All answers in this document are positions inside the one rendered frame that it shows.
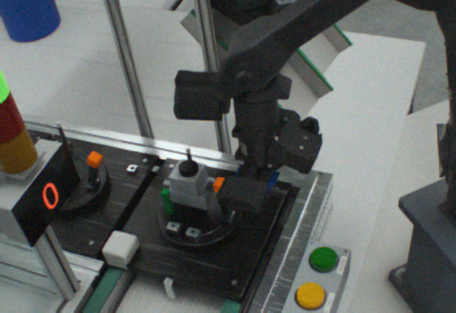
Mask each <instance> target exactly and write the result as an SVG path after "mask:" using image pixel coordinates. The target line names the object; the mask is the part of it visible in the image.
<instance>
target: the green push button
mask: <svg viewBox="0 0 456 313"><path fill-rule="evenodd" d="M310 261H311V263H312V264H313V266H314V267H315V268H316V269H318V270H320V271H329V270H331V269H332V268H333V267H334V266H335V265H336V262H337V256H336V252H335V250H333V249H332V248H330V247H326V246H322V247H318V248H316V249H315V250H314V251H313V252H312V255H310Z"/></svg>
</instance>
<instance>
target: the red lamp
mask: <svg viewBox="0 0 456 313"><path fill-rule="evenodd" d="M23 128H24V120H23V118H22V116H21V115H20V112H19V109H18V108H17V105H16V103H15V100H14V98H13V96H12V94H11V92H10V90H9V94H8V96H7V97H6V98H5V99H4V100H3V101H2V103H1V104H0V143H5V142H8V141H11V140H12V139H13V138H14V137H16V136H17V135H18V134H19V133H20V132H21V131H22V129H23Z"/></svg>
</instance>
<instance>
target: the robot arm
mask: <svg viewBox="0 0 456 313"><path fill-rule="evenodd" d="M369 1H370V0H295V1H294V2H293V3H292V4H291V5H290V6H289V7H287V8H286V9H285V10H283V11H281V12H279V13H277V14H275V15H271V16H265V17H260V18H258V19H256V20H254V21H252V22H251V23H249V24H246V25H244V26H242V27H240V28H239V29H238V30H237V31H236V32H235V34H233V36H232V39H231V42H230V46H229V49H228V51H227V54H226V57H225V58H224V60H223V61H222V62H221V67H219V69H218V73H201V72H191V71H190V70H184V71H183V69H179V70H178V72H177V75H176V77H175V79H174V81H175V92H174V106H173V110H174V115H175V117H176V118H177V119H178V120H196V121H222V119H223V114H228V112H229V111H230V101H231V98H233V102H234V108H235V121H236V124H235V127H234V129H233V130H232V137H234V138H238V141H239V146H238V148H237V150H236V153H235V160H240V161H244V165H239V168H238V169H237V171H236V173H235V176H233V175H228V176H226V178H225V179H224V181H223V183H222V185H221V187H220V189H218V191H217V202H218V204H220V205H224V206H227V207H232V208H236V209H242V210H243V211H248V212H251V213H255V214H259V213H260V212H261V209H262V207H263V205H264V203H265V200H269V196H270V192H271V188H272V187H273V186H274V185H275V183H276V181H277V179H278V176H279V173H281V172H277V171H276V170H277V169H279V168H280V167H283V166H284V165H285V166H287V167H290V168H292V169H294V170H298V172H299V173H302V174H308V173H309V172H310V171H311V169H312V168H313V166H314V163H315V161H316V159H317V157H318V154H319V151H320V149H321V146H322V133H320V134H319V133H318V132H319V124H318V119H316V118H314V117H306V118H305V119H304V120H302V121H300V115H299V114H298V113H297V112H295V110H291V109H285V108H279V107H278V100H289V98H290V93H291V88H292V79H291V78H289V77H287V76H283V75H282V74H281V73H280V71H281V69H282V68H283V66H284V65H285V63H286V62H287V61H288V60H289V59H290V58H291V56H292V55H293V54H294V53H295V52H296V51H297V50H298V49H299V48H300V46H302V45H304V44H305V43H306V42H308V41H310V40H311V39H313V38H314V37H316V36H317V35H319V34H320V33H321V32H323V31H324V30H326V29H329V28H330V27H331V26H332V25H333V24H335V23H337V22H338V21H340V20H342V19H343V18H344V17H345V16H347V15H348V14H350V13H351V12H353V11H355V10H357V9H358V8H359V7H361V6H362V5H364V4H365V3H367V2H369ZM394 1H398V2H401V3H404V4H406V5H408V6H410V7H414V8H415V9H416V10H420V11H434V12H435V15H436V18H437V21H438V24H439V27H440V29H441V32H442V34H443V36H444V39H445V41H444V45H445V49H446V66H447V73H445V75H446V76H447V83H448V86H447V89H448V90H449V120H448V122H447V124H436V131H437V150H438V165H439V178H443V177H445V183H446V184H447V186H448V191H447V194H446V198H447V200H445V201H442V202H440V203H438V206H437V208H438V209H439V210H440V211H441V212H442V213H443V215H444V216H446V217H447V219H448V220H450V221H451V222H452V224H453V225H454V227H455V228H456V0H394Z"/></svg>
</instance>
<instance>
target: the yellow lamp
mask: <svg viewBox="0 0 456 313"><path fill-rule="evenodd" d="M36 159H37V150H36V148H35V147H34V145H33V141H32V139H31V137H30V135H29V132H28V130H27V128H26V126H25V124H24V128H23V129H22V131H21V132H20V133H19V134H18V135H17V136H16V137H14V138H13V139H12V140H11V141H8V142H5V143H0V170H1V171H2V172H3V173H4V174H19V173H22V171H25V170H26V169H28V168H29V167H31V166H32V165H33V164H34V162H35V161H36Z"/></svg>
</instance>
